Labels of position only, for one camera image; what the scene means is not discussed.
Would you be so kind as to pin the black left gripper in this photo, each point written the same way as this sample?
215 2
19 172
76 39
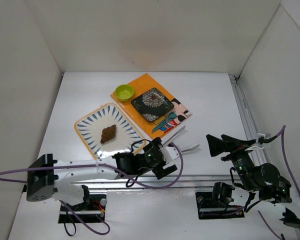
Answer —
152 158

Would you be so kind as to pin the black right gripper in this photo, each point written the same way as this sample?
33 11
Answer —
230 148

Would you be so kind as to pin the silver metal tongs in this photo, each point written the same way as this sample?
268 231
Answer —
175 135

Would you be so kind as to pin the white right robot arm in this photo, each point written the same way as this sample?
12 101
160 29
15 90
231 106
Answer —
265 179

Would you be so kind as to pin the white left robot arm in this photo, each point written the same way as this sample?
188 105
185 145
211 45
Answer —
49 178

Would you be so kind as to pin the brown croissant bread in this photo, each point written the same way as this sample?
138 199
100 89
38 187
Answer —
108 134

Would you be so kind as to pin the teal plastic fork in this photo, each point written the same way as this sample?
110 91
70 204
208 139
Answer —
162 123

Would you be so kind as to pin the teal plastic spoon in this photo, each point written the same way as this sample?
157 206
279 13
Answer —
168 119

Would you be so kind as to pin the black floral square plate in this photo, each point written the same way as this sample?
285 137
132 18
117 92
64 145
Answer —
152 104

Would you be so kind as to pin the green small bowl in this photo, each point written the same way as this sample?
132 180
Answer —
124 92

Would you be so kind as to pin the white blue-patterned rectangular plate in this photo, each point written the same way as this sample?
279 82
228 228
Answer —
89 128

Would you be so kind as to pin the orange cartoon placemat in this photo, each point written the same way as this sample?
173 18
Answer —
163 125

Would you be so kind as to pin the aluminium frame rail front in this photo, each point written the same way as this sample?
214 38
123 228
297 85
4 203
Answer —
184 182

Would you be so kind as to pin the aluminium frame rail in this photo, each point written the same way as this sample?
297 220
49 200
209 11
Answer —
249 126
184 182

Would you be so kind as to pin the aluminium frame rail right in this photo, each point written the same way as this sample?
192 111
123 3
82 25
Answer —
249 126

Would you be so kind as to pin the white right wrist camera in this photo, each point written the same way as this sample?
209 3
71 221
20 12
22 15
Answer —
259 142

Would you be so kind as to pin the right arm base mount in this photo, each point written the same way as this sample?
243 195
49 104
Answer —
218 203

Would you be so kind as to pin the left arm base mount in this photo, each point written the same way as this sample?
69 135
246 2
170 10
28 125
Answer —
90 212

